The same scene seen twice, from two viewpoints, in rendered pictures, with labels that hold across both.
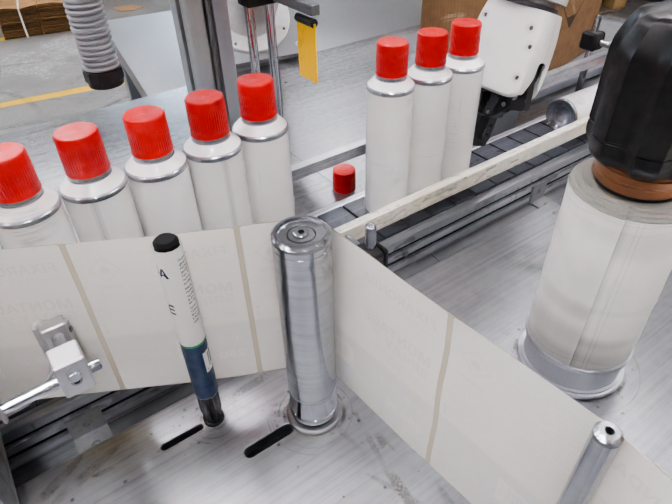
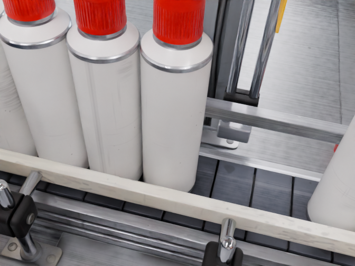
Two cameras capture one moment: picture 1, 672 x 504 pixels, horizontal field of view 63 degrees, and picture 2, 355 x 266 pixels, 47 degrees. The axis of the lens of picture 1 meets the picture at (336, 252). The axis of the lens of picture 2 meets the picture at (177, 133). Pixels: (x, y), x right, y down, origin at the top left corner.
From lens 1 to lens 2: 0.33 m
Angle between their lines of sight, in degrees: 34
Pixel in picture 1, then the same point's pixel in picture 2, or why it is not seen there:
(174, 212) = (26, 83)
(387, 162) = (345, 179)
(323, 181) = not seen: hidden behind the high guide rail
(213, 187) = (77, 82)
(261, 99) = (166, 15)
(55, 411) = not seen: outside the picture
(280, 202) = (164, 139)
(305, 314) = not seen: outside the picture
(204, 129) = (78, 15)
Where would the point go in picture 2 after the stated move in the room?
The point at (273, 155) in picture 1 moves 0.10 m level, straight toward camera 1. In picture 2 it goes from (162, 88) to (41, 172)
